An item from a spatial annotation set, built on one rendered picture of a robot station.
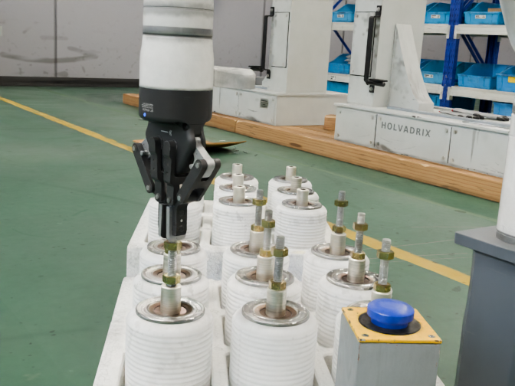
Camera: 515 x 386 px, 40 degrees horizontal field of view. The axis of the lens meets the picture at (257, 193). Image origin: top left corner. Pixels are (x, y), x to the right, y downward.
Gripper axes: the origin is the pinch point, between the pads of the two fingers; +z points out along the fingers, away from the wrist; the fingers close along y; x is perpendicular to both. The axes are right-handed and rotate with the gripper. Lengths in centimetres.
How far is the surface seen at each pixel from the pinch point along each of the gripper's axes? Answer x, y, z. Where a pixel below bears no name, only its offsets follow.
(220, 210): 37, -36, 11
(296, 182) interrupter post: 57, -37, 8
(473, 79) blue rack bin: 510, -267, 4
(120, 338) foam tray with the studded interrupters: 0.2, -10.2, 17.3
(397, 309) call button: 4.7, 26.2, 2.4
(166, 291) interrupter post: -0.8, 0.5, 7.6
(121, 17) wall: 346, -572, -34
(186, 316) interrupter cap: 0.2, 2.8, 10.0
